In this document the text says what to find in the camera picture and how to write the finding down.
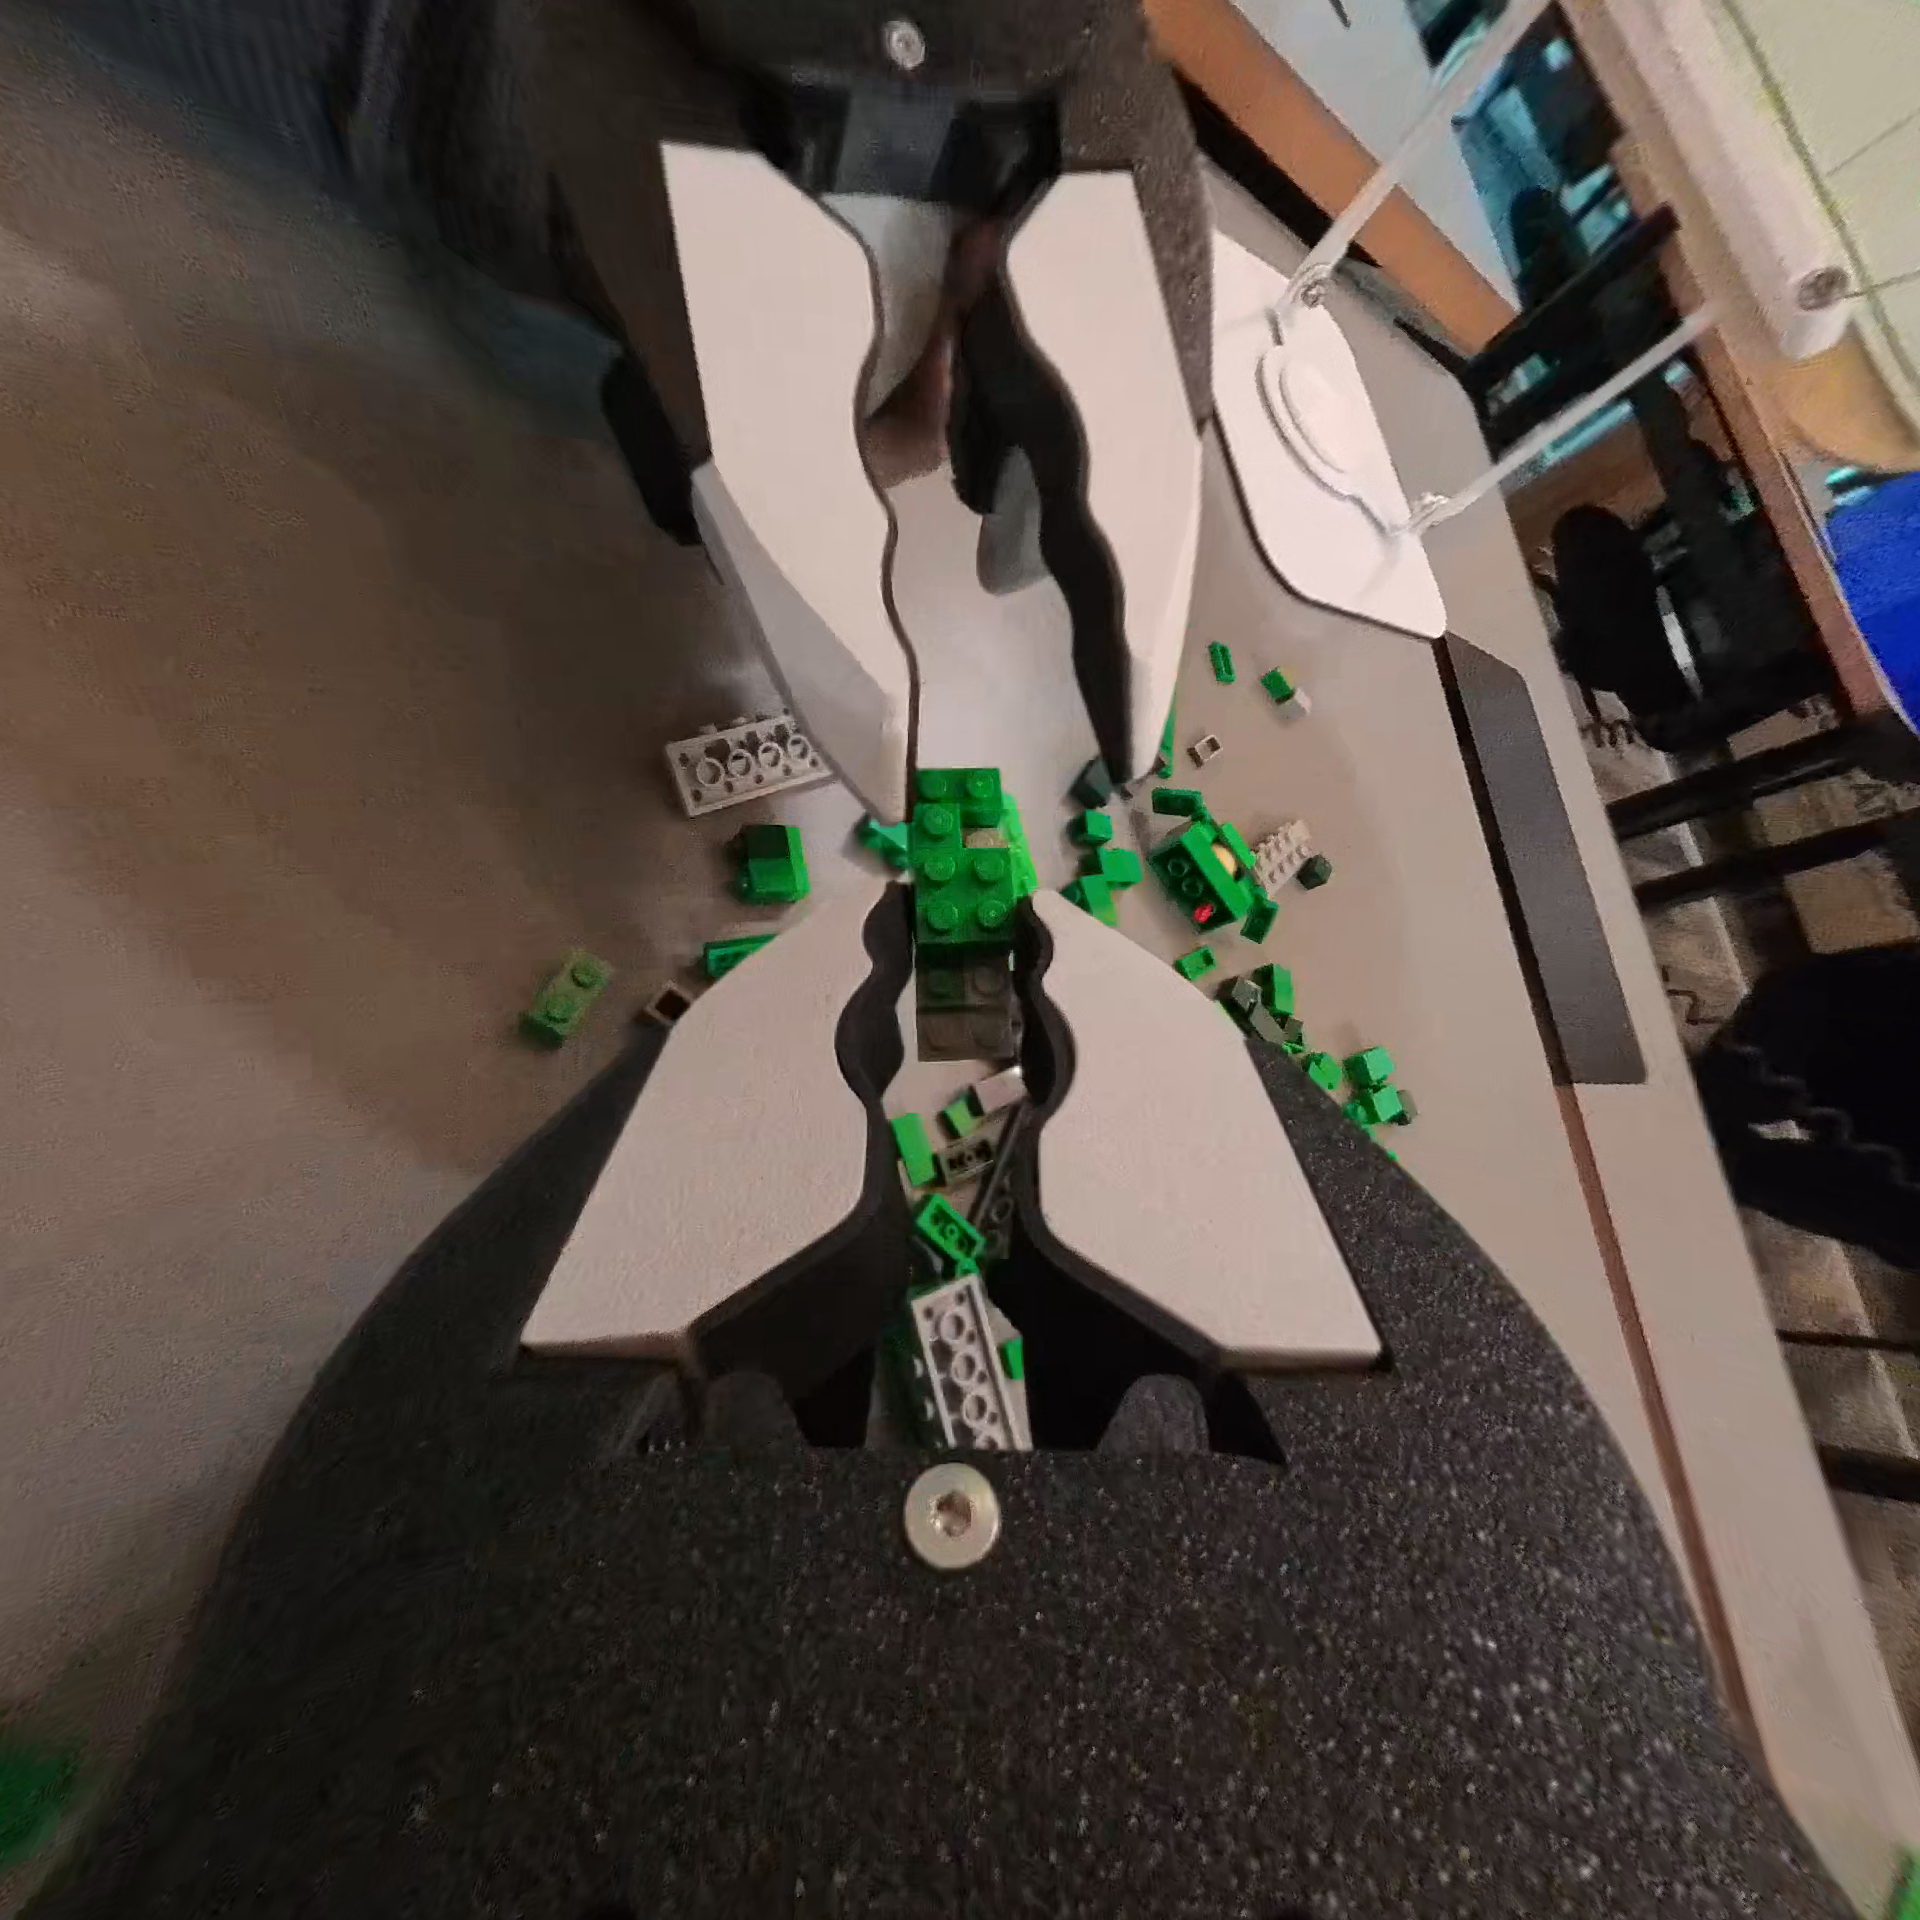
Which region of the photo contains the grey desk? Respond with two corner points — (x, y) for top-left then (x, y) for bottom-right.
(0, 0), (1876, 1920)

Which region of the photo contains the small green brick build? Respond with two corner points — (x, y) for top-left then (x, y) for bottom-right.
(1144, 816), (1279, 945)

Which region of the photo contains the pile of loose green bricks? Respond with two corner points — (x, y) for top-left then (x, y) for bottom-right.
(518, 638), (1419, 1351)

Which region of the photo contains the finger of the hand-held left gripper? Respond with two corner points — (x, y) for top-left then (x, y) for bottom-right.
(943, 168), (1210, 780)
(660, 140), (923, 823)

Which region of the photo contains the black flat pad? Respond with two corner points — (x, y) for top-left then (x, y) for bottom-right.
(1437, 632), (1646, 1087)

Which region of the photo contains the black office chair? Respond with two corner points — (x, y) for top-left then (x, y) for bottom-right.
(1544, 503), (1846, 751)

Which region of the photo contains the green and grey brick assembly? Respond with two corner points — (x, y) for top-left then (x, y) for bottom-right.
(903, 764), (1039, 1062)

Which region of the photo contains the white book stand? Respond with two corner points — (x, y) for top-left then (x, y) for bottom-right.
(1204, 0), (1920, 638)

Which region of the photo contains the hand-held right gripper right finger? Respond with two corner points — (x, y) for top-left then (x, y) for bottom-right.
(996, 892), (1386, 1446)

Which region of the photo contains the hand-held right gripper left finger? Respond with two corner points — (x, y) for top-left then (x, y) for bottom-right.
(518, 879), (918, 1446)

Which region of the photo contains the black ridged object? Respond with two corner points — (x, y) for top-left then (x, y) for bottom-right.
(1709, 959), (1920, 1245)

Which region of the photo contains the wood-edged table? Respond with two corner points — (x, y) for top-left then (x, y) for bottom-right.
(1144, 0), (1518, 354)

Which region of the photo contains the blue bin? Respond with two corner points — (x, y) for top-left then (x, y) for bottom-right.
(1819, 471), (1920, 662)

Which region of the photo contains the brown-edged background table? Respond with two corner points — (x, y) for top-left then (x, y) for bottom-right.
(1562, 0), (1920, 722)

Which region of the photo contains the grey holed brick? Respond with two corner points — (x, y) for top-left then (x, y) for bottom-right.
(663, 713), (835, 821)
(906, 1274), (1034, 1456)

